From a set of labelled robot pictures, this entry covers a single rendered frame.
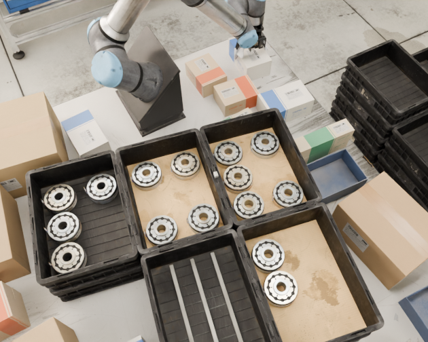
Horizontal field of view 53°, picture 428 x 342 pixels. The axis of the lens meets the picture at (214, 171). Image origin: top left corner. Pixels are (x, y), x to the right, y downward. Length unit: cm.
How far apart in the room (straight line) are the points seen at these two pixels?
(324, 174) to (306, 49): 159
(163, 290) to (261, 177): 51
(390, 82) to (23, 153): 175
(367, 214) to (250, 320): 51
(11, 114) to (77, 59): 150
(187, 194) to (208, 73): 62
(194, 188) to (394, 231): 67
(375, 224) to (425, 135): 100
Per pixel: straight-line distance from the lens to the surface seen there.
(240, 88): 184
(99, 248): 146
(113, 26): 160
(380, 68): 246
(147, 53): 176
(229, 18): 154
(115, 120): 188
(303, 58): 311
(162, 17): 339
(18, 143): 167
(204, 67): 192
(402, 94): 237
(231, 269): 139
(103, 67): 157
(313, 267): 142
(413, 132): 239
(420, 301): 163
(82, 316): 155
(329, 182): 171
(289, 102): 179
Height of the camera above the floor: 215
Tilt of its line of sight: 59 degrees down
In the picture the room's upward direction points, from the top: 1 degrees counter-clockwise
